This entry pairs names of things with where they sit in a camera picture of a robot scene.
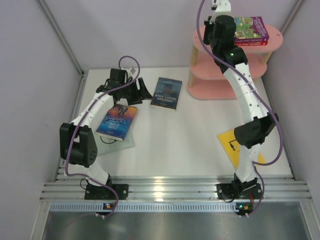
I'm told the dark blue Nineteen Eighty-Four book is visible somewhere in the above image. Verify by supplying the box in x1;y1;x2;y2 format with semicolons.
150;77;182;111

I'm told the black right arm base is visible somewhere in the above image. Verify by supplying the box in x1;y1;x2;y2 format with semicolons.
216;174;262;202

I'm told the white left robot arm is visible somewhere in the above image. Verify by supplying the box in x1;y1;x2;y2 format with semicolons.
59;68;152;199

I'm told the perforated grey cable duct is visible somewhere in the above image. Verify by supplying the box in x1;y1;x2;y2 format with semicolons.
50;202;252;213

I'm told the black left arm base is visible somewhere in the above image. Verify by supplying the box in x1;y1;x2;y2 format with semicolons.
80;177;129;200

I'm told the blue Jane Eyre book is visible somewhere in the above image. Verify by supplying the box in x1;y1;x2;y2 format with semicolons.
96;104;138;142

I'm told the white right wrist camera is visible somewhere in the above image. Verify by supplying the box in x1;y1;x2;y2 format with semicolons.
211;0;231;18

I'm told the yellow hangman book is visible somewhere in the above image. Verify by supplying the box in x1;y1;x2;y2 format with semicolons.
216;128;266;173

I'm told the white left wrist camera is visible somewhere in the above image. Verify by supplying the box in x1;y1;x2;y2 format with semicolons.
125;67;138;78

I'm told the purple 117-Storey Treehouse book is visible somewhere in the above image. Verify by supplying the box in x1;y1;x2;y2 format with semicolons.
234;16;270;43

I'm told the pink three-tier shelf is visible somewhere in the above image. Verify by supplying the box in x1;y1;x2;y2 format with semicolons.
186;23;284;101

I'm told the red 13-Storey Treehouse book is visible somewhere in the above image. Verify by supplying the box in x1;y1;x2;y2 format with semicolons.
235;41;268;47

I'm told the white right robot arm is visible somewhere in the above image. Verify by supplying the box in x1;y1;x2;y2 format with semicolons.
203;15;276;199

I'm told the aluminium mounting rail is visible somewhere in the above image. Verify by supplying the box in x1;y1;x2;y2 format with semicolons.
40;166;312;202

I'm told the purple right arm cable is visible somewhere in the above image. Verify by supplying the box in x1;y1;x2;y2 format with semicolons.
196;0;285;216

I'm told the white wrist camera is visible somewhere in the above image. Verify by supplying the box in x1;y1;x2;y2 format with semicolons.
125;67;138;78
211;0;231;18

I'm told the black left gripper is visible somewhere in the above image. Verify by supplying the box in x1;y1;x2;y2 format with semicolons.
119;77;152;106

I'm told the grey-green flat file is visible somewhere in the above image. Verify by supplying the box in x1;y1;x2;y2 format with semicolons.
96;131;135;156

